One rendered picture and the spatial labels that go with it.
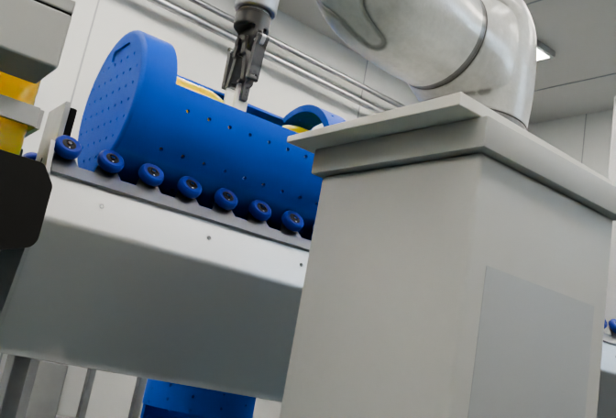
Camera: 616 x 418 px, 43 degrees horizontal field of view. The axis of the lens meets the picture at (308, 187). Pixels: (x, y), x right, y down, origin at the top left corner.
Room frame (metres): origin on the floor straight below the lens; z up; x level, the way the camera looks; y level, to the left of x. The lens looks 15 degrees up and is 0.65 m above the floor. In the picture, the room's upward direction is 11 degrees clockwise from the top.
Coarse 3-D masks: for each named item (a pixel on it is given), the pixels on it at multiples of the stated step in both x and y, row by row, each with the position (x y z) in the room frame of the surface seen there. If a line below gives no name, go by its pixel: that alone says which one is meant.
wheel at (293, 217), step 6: (282, 216) 1.46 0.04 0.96; (288, 216) 1.45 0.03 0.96; (294, 216) 1.46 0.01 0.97; (300, 216) 1.48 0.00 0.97; (282, 222) 1.46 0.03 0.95; (288, 222) 1.45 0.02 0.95; (294, 222) 1.46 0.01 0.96; (300, 222) 1.47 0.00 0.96; (288, 228) 1.46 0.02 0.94; (294, 228) 1.46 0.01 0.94; (300, 228) 1.47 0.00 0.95
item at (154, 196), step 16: (64, 160) 1.23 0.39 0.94; (64, 176) 1.21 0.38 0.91; (80, 176) 1.23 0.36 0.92; (96, 176) 1.25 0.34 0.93; (112, 176) 1.27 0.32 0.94; (128, 192) 1.27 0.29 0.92; (144, 192) 1.29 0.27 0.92; (160, 192) 1.32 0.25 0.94; (176, 208) 1.32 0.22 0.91; (192, 208) 1.34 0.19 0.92; (208, 208) 1.37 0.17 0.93; (224, 224) 1.37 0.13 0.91; (240, 224) 1.40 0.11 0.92; (256, 224) 1.42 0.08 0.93; (272, 240) 1.43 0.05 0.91; (288, 240) 1.45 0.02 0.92; (304, 240) 1.48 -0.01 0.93; (608, 336) 2.01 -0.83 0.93
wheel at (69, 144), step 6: (60, 138) 1.22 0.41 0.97; (66, 138) 1.22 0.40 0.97; (72, 138) 1.23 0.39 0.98; (60, 144) 1.21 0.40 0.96; (66, 144) 1.22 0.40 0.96; (72, 144) 1.23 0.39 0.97; (78, 144) 1.23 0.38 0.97; (60, 150) 1.21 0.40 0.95; (66, 150) 1.21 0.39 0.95; (72, 150) 1.22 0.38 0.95; (78, 150) 1.22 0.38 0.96; (60, 156) 1.22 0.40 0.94; (66, 156) 1.22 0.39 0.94; (72, 156) 1.22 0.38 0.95; (78, 156) 1.23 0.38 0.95
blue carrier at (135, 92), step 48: (144, 48) 1.26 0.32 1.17; (96, 96) 1.42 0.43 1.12; (144, 96) 1.24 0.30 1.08; (192, 96) 1.29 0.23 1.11; (96, 144) 1.35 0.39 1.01; (144, 144) 1.28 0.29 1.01; (192, 144) 1.31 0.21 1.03; (240, 144) 1.35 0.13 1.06; (288, 144) 1.40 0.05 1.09; (240, 192) 1.41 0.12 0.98; (288, 192) 1.44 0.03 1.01
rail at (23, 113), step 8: (0, 96) 1.06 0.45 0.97; (0, 104) 1.06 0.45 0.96; (8, 104) 1.07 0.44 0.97; (16, 104) 1.08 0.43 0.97; (24, 104) 1.08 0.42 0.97; (0, 112) 1.07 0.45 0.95; (8, 112) 1.07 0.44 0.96; (16, 112) 1.08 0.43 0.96; (24, 112) 1.08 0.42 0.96; (32, 112) 1.09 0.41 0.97; (16, 120) 1.08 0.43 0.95; (24, 120) 1.08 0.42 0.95; (32, 120) 1.09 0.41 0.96
